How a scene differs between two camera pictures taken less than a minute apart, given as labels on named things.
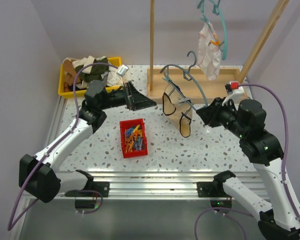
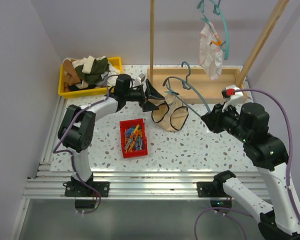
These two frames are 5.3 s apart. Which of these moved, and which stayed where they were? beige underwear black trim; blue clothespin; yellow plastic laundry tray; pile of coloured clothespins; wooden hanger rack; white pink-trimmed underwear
Moved: blue clothespin; beige underwear black trim
Stayed: pile of coloured clothespins; wooden hanger rack; white pink-trimmed underwear; yellow plastic laundry tray
